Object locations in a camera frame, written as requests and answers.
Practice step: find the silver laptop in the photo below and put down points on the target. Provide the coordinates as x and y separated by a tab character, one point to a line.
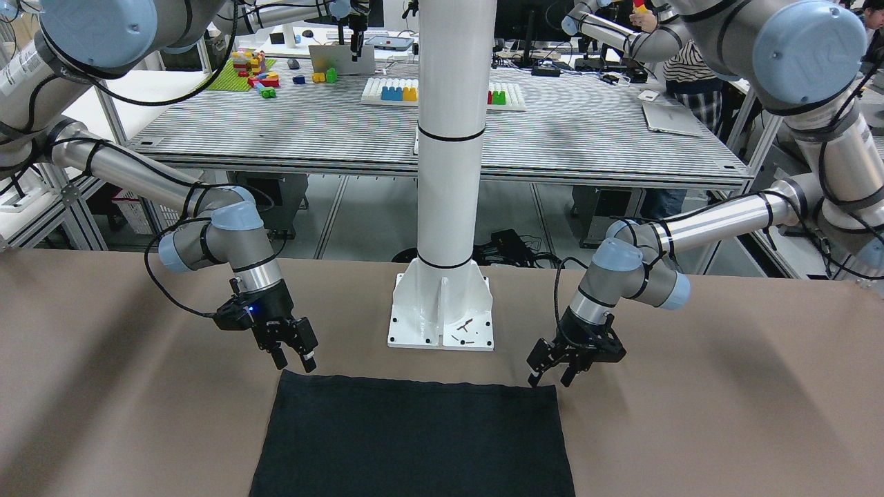
674	119

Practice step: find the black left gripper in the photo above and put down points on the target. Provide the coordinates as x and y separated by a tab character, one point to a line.
572	328

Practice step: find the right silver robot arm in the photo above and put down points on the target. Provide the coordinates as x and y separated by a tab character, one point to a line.
84	44

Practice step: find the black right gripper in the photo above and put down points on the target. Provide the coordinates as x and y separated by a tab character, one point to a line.
279	301

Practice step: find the white block tray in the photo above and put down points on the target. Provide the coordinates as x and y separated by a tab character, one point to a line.
404	92

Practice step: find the green lego baseplate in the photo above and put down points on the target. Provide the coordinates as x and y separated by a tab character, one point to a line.
240	79

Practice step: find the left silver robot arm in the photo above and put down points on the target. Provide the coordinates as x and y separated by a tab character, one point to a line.
800	59

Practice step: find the person in striped shirt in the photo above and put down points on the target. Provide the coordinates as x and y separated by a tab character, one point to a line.
692	83

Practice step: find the black t-shirt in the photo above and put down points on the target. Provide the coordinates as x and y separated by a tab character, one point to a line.
343	436

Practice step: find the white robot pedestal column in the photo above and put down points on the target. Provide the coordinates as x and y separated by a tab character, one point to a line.
442	300

